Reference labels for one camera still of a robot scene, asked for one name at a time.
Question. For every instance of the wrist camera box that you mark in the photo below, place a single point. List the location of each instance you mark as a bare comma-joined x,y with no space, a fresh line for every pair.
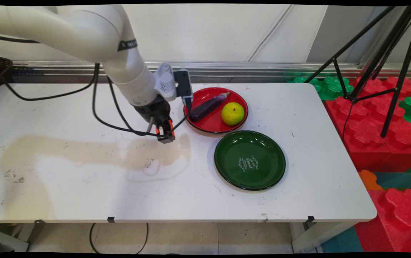
183,83

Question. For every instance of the metal wall rail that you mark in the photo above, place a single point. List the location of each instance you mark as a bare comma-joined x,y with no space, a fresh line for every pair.
262,68

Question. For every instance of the black tripod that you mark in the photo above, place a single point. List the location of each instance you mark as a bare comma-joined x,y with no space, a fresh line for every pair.
384,57

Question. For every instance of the orange foam block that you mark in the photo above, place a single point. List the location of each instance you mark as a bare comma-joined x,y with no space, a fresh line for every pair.
369,180

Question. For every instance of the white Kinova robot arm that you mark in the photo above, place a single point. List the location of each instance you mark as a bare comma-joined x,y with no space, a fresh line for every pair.
83,32

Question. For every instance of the red round plate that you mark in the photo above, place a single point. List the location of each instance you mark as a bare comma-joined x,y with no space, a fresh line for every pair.
212,122

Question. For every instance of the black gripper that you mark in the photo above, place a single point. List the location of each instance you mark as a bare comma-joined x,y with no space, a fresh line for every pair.
153,111

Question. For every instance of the teal foam mat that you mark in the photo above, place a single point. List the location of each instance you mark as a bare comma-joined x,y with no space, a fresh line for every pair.
399,180
341,240

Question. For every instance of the large red foam block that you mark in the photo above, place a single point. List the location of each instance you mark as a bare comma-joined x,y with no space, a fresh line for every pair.
366,118

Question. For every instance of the white table leg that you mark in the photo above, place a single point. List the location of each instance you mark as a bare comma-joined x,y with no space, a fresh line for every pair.
316,236
8,238

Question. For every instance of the black table edge clip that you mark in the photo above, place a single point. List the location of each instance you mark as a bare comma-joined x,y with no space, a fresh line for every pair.
111,219
310,219

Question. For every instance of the dark green round plate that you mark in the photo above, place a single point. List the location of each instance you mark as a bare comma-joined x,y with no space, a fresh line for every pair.
250,143

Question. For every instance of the purple toy eggplant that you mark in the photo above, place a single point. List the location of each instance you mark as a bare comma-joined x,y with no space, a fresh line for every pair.
207,106

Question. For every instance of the yellow-green citrus fruit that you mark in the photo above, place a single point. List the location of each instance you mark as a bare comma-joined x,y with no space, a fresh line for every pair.
232,113

